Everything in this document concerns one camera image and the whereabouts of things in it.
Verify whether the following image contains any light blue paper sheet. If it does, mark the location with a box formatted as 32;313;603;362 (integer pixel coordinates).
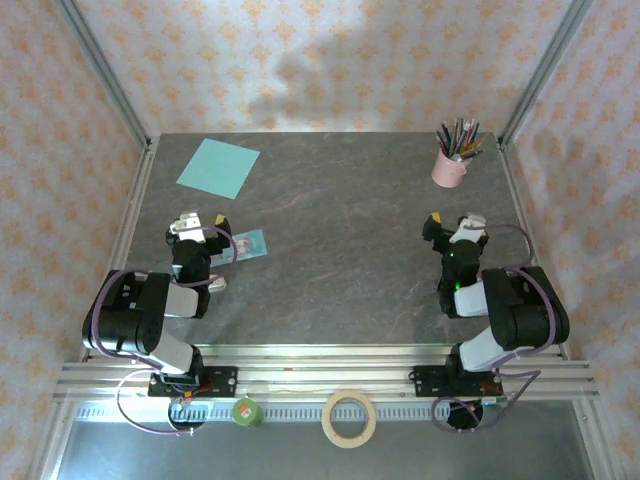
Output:
176;138;261;200

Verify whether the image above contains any aluminium table side rail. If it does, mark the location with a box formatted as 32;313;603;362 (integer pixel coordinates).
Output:
494;133;571;361
79;133;161;362

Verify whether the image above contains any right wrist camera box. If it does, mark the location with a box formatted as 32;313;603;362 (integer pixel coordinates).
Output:
449;213;489;245

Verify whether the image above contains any grey metal shelf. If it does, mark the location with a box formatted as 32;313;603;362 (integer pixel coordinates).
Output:
29;399;616;480

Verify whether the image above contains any light blue picture card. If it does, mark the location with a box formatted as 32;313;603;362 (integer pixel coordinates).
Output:
219;228;269;266

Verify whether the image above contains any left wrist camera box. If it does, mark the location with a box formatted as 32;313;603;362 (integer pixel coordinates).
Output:
168;211;205;245

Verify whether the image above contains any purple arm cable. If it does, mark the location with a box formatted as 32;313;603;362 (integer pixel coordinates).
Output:
432;223;571;434
87;224;239;436

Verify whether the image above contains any pink pencil cup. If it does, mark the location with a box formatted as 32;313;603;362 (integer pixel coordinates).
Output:
431;147;474;189

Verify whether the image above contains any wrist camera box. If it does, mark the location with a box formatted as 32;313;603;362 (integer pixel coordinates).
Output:
449;213;489;245
168;211;205;245

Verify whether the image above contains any green tape roll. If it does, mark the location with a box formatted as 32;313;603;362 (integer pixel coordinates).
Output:
231;394;265;429

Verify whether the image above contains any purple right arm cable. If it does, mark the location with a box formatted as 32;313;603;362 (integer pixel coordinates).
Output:
432;223;571;434

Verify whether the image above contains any beige masking tape roll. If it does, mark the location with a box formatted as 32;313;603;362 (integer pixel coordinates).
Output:
321;389;378;450

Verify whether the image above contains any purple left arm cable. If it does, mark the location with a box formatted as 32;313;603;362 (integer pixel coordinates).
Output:
87;224;239;436

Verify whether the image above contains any aluminium front rail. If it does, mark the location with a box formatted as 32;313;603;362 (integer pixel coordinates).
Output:
52;343;601;404

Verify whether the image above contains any grey slotted cable duct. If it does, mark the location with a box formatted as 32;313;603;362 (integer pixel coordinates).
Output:
74;403;509;424

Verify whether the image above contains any aluminium corner post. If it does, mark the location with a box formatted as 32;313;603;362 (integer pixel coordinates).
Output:
497;0;597;151
53;0;154;151

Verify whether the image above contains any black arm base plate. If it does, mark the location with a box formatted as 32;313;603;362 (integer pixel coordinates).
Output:
410;364;504;399
148;366;239;400

